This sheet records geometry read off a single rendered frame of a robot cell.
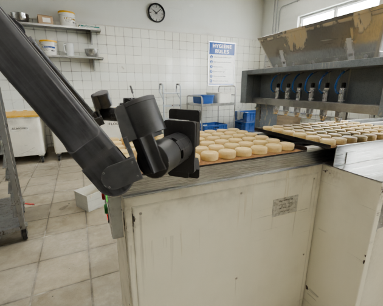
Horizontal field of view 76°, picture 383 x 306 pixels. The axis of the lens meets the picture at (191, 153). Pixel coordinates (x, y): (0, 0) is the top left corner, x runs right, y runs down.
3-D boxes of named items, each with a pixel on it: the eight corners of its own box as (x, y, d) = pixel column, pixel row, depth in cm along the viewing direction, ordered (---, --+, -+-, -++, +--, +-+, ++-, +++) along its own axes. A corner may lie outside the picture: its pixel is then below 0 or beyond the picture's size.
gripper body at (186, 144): (198, 121, 47) (183, 125, 40) (197, 170, 50) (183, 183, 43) (167, 118, 49) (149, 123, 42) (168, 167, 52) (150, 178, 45)
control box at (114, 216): (114, 201, 89) (111, 164, 85) (125, 237, 68) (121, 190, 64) (104, 203, 87) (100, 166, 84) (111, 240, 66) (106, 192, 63)
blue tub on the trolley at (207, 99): (204, 102, 489) (204, 94, 485) (215, 103, 455) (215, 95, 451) (191, 102, 475) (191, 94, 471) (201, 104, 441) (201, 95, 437)
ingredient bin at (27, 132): (2, 167, 343) (-9, 113, 323) (12, 156, 398) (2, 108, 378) (47, 163, 365) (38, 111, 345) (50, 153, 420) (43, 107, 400)
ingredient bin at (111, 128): (100, 157, 395) (94, 109, 375) (98, 148, 452) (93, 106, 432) (133, 153, 415) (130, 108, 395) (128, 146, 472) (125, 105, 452)
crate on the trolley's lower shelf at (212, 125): (215, 130, 523) (215, 121, 517) (227, 133, 492) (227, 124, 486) (193, 133, 494) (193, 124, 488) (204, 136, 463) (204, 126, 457)
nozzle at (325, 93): (321, 119, 93) (328, 70, 89) (328, 120, 91) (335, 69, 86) (310, 120, 91) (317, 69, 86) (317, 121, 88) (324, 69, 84)
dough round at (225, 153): (217, 155, 74) (217, 148, 73) (233, 154, 74) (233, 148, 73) (220, 159, 69) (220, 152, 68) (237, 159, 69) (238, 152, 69)
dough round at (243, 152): (243, 158, 70) (244, 151, 70) (231, 154, 74) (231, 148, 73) (255, 155, 73) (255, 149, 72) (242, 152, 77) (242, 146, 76)
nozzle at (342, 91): (336, 121, 88) (345, 68, 83) (344, 122, 85) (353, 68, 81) (324, 122, 86) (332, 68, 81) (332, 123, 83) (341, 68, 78)
